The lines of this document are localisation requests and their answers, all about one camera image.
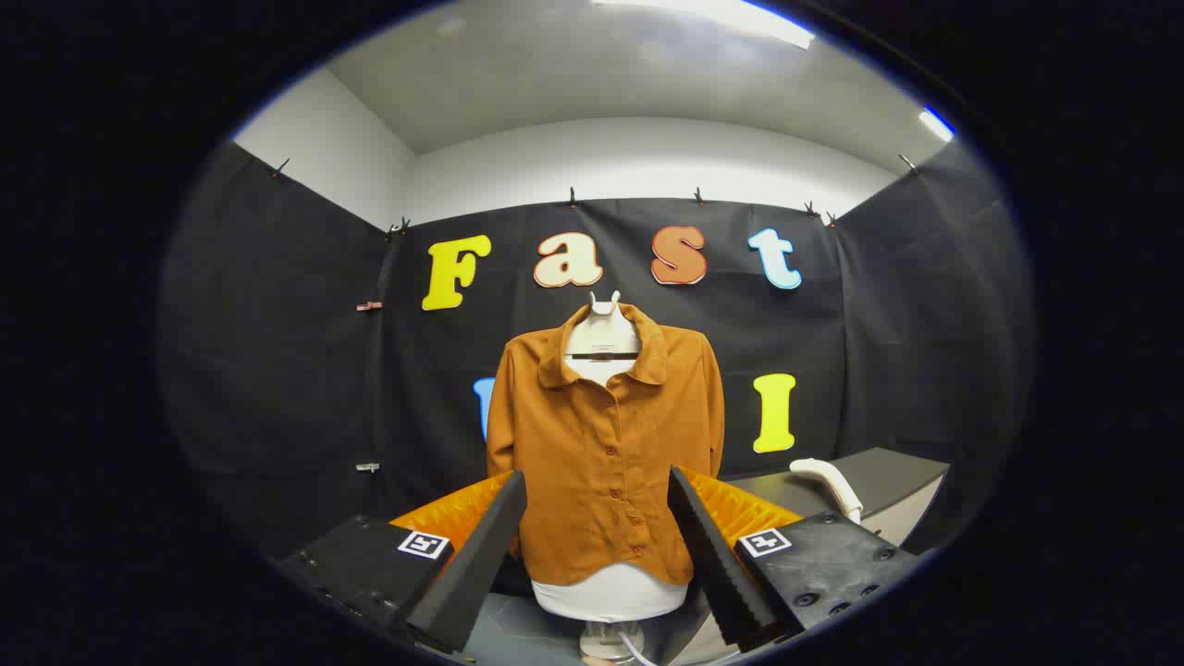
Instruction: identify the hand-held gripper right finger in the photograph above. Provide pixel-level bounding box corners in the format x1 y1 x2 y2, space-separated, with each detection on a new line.
668 465 924 650

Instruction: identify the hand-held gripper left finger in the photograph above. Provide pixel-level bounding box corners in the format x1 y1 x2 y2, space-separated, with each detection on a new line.
273 469 528 656

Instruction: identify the white garment steamer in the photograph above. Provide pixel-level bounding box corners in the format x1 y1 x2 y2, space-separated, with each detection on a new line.
789 458 864 524

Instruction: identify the brown button-up shirt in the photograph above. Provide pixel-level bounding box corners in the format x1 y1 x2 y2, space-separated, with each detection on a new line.
486 302 726 587

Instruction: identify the metal mannequin stand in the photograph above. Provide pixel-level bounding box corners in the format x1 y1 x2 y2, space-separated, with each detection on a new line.
581 620 648 662

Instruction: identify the white mannequin torso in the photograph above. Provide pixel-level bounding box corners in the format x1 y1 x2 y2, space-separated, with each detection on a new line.
532 290 690 623

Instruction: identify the black backdrop cloth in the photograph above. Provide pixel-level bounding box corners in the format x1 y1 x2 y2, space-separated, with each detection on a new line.
157 139 1032 574

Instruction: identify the row of black clips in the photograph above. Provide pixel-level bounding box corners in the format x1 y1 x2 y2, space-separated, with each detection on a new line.
268 153 921 237

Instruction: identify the long ceiling light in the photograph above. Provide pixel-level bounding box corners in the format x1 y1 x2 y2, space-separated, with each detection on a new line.
592 0 815 50

